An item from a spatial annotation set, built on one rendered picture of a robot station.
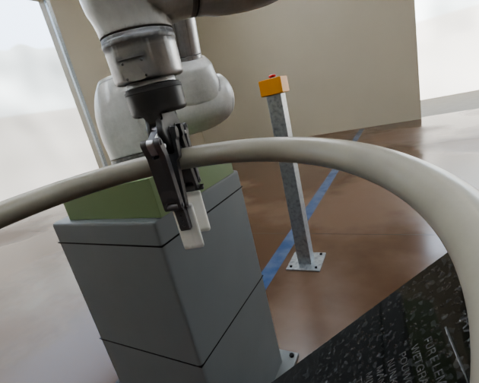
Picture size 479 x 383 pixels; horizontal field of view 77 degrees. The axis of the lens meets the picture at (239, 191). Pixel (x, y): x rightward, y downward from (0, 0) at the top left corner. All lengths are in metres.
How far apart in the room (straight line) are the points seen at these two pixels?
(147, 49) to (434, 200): 0.32
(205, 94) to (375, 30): 5.77
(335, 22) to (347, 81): 1.08
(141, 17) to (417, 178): 0.32
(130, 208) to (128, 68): 0.41
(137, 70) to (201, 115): 0.51
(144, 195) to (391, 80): 6.04
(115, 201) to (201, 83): 0.38
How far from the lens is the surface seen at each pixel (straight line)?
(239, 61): 7.24
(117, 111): 0.87
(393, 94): 6.50
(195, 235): 0.45
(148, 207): 0.70
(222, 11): 0.46
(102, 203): 0.81
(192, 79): 0.87
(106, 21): 0.41
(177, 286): 0.75
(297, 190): 1.70
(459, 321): 0.29
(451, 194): 0.19
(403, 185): 0.22
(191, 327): 0.81
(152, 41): 0.40
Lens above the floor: 1.00
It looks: 16 degrees down
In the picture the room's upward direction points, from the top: 13 degrees counter-clockwise
